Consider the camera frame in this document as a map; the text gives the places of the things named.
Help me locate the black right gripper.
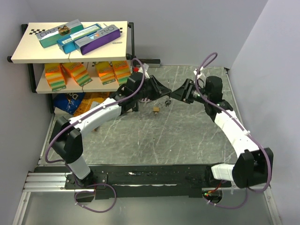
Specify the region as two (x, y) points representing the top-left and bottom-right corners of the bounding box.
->
(168, 78), (210, 105)

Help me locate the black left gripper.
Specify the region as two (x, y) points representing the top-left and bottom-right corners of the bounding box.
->
(135, 75), (171, 101)

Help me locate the small key bunch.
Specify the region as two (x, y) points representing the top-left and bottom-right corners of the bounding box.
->
(164, 79), (173, 107)

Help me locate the brass padlock short shackle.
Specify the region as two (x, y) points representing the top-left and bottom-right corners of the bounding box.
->
(153, 106), (160, 115)

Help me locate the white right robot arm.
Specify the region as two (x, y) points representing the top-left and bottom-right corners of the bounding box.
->
(170, 76), (274, 188)

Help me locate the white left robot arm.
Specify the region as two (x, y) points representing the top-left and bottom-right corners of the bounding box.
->
(49, 72), (171, 188)

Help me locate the purple wavy scrub pad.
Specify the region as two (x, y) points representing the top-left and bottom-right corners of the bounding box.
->
(139, 98), (152, 103)

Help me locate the orange green sponge pack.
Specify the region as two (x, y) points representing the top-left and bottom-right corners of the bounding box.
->
(95, 61), (116, 85)
(61, 62), (92, 87)
(112, 60), (131, 85)
(45, 63), (66, 91)

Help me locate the orange snack bag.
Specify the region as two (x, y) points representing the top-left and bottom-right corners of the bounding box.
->
(73, 92), (110, 117)

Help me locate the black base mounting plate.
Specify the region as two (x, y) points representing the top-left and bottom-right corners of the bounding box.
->
(65, 164), (231, 200)

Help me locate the purple grey R+O box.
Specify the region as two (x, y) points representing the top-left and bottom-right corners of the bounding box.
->
(74, 24), (121, 55)

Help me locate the blue Doritos bag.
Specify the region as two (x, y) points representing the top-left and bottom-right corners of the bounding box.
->
(53, 92), (85, 115)

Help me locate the blue carton box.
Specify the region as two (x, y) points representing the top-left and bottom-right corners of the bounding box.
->
(57, 23), (102, 54)

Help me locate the teal grey R+O box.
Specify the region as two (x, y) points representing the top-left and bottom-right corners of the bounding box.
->
(30, 19), (83, 48)

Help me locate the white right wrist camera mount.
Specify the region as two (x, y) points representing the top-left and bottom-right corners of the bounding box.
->
(194, 67), (206, 83)

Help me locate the black bracket at back wall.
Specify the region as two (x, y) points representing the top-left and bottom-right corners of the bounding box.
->
(139, 59), (161, 68)

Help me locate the black frame shelf rack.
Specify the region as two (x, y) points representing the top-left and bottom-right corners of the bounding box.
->
(7, 21), (135, 113)

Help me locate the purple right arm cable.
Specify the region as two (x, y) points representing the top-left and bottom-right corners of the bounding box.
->
(195, 52), (272, 209)

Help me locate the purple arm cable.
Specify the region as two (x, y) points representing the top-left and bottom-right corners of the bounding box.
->
(44, 57), (145, 213)
(195, 52), (272, 209)

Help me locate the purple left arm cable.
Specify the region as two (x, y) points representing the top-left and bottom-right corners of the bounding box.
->
(44, 57), (145, 213)

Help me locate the aluminium rail frame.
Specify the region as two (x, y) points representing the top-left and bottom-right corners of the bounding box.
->
(14, 165), (282, 225)

